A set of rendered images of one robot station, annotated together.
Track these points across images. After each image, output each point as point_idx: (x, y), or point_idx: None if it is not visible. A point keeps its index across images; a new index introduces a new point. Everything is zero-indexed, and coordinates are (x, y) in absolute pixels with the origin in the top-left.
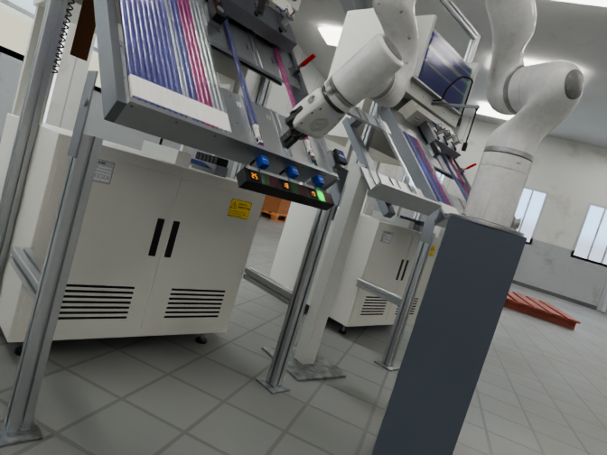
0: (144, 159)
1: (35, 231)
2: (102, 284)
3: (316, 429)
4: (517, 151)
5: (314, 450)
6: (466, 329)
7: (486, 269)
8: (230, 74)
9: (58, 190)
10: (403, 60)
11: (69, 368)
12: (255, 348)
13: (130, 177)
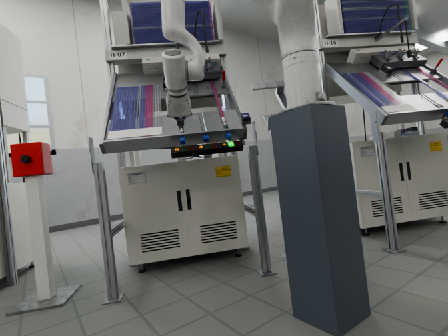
0: (158, 165)
1: (123, 213)
2: (161, 231)
3: (277, 293)
4: (289, 51)
5: (263, 304)
6: (305, 189)
7: (298, 139)
8: (213, 105)
9: (125, 192)
10: (193, 51)
11: (155, 275)
12: (274, 255)
13: (155, 175)
